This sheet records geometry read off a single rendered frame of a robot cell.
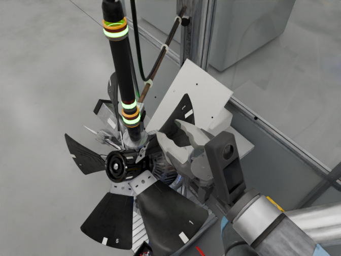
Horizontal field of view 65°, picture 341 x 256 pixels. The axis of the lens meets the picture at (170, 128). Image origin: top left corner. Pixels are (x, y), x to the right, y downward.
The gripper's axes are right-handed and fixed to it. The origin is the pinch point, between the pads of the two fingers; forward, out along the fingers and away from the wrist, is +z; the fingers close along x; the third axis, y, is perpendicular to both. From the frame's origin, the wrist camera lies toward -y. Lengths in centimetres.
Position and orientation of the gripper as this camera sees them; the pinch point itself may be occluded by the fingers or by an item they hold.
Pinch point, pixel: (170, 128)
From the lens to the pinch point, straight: 53.2
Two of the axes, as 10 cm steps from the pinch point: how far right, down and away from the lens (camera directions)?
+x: 7.7, -5.0, 3.9
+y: 0.0, 6.1, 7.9
